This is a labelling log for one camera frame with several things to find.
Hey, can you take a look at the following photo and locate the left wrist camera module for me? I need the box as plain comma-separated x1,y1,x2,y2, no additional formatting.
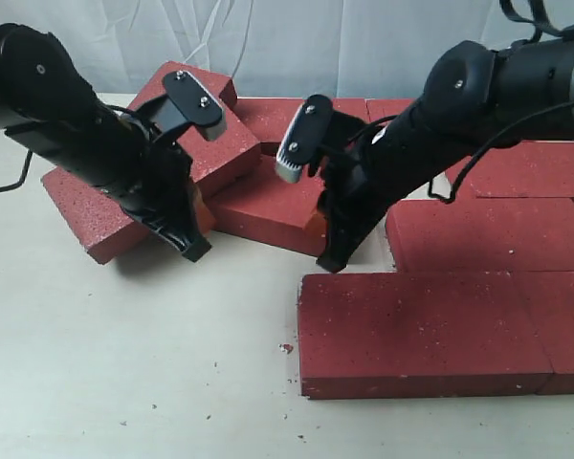
159,70,227,142

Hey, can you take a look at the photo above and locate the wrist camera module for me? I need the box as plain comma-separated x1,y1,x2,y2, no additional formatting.
276,94,334,184
159,70,227,142

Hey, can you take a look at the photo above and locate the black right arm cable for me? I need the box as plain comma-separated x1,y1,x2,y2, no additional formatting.
428,95,574,206

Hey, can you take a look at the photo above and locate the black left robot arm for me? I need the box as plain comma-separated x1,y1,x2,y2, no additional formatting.
0,23,224,262

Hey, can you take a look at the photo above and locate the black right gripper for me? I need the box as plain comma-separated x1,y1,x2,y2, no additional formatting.
317,102,474,273

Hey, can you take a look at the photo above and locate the white fabric backdrop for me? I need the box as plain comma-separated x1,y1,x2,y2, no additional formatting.
0,0,574,102

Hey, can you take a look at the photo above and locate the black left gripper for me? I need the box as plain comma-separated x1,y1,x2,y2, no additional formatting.
28,102,211,262

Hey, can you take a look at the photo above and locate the small red brick top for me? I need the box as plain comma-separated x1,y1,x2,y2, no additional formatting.
128,61,238,120

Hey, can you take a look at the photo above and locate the red brick front large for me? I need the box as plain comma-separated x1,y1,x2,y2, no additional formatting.
298,273,553,400

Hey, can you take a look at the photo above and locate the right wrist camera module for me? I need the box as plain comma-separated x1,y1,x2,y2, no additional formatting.
276,94,334,184

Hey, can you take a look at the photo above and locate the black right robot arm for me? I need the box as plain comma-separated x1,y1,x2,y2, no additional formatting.
318,26,574,273

